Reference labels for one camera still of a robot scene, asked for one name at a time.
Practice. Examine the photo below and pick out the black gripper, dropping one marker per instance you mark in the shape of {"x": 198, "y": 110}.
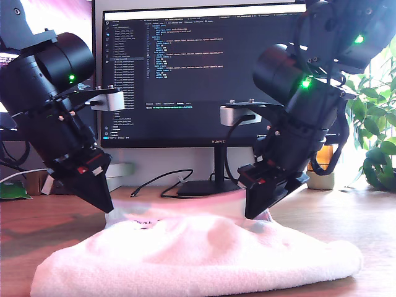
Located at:
{"x": 290, "y": 148}
{"x": 68, "y": 139}

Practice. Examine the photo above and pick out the white pink tea towel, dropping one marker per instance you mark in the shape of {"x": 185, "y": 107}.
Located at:
{"x": 201, "y": 256}

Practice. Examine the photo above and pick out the green white barcode box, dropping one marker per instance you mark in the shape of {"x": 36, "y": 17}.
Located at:
{"x": 114, "y": 184}

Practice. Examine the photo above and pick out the amber glass jar grey base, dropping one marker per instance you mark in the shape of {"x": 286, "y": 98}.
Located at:
{"x": 325, "y": 182}

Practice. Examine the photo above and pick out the brown cardboard box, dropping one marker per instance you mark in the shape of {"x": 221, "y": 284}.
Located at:
{"x": 34, "y": 184}

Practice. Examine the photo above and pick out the green snack bag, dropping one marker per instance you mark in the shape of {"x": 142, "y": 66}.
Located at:
{"x": 12, "y": 191}

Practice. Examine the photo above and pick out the green leafy houseplant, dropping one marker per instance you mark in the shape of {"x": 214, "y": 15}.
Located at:
{"x": 374, "y": 123}

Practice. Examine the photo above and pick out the wide black monitor with stand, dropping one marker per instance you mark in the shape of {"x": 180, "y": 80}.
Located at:
{"x": 201, "y": 77}

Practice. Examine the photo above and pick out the black monitor with terminal screen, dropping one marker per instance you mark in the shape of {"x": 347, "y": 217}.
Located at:
{"x": 83, "y": 18}

